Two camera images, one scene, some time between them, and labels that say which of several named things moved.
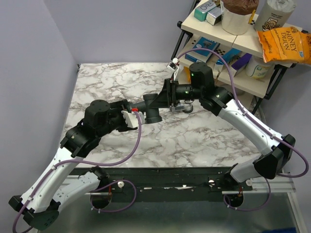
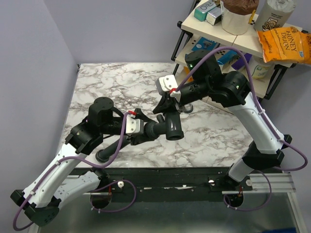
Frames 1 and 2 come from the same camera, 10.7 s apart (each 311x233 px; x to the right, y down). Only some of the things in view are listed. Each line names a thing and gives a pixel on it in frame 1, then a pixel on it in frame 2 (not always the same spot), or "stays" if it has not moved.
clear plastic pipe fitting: (187, 108) stays
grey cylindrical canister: (274, 14) stays
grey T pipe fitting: (152, 113) -> (170, 125)
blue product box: (202, 56) stays
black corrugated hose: (141, 106) -> (151, 131)
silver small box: (214, 16) stays
